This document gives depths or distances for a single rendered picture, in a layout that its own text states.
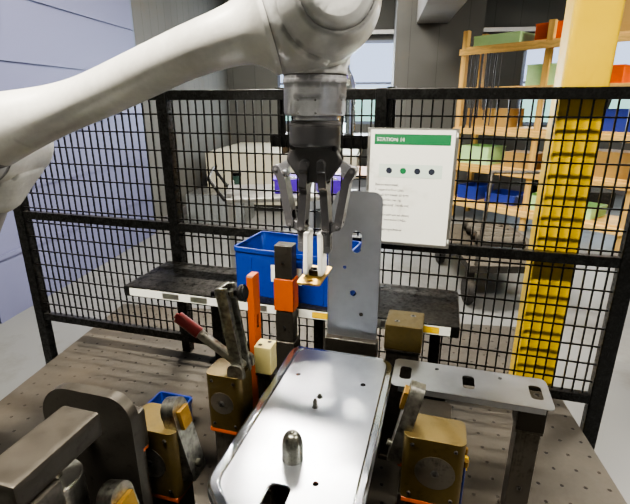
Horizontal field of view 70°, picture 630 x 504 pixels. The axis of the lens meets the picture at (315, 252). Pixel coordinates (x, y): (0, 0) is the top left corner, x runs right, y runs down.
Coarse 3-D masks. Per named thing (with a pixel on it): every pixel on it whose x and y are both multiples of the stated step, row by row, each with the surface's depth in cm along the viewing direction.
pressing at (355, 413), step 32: (320, 352) 98; (288, 384) 87; (320, 384) 87; (352, 384) 87; (384, 384) 87; (256, 416) 77; (288, 416) 78; (320, 416) 78; (352, 416) 78; (256, 448) 71; (320, 448) 71; (352, 448) 71; (224, 480) 65; (256, 480) 65; (288, 480) 65; (320, 480) 65; (352, 480) 65
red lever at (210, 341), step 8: (176, 320) 82; (184, 320) 82; (192, 320) 82; (184, 328) 82; (192, 328) 81; (200, 328) 82; (200, 336) 82; (208, 336) 82; (208, 344) 82; (216, 344) 81; (216, 352) 82; (224, 352) 81
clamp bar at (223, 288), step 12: (216, 288) 77; (228, 288) 79; (240, 288) 76; (216, 300) 77; (228, 300) 77; (240, 300) 76; (228, 312) 77; (240, 312) 80; (228, 324) 78; (240, 324) 80; (228, 336) 79; (240, 336) 81; (228, 348) 79; (240, 348) 82; (240, 360) 80
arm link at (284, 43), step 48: (240, 0) 44; (288, 0) 40; (336, 0) 39; (144, 48) 49; (192, 48) 46; (240, 48) 46; (288, 48) 44; (336, 48) 43; (0, 96) 59; (48, 96) 59; (96, 96) 56; (144, 96) 54; (0, 144) 59
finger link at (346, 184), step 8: (352, 168) 65; (344, 176) 65; (352, 176) 65; (344, 184) 66; (344, 192) 66; (344, 200) 66; (344, 208) 67; (336, 216) 68; (344, 216) 68; (336, 224) 68
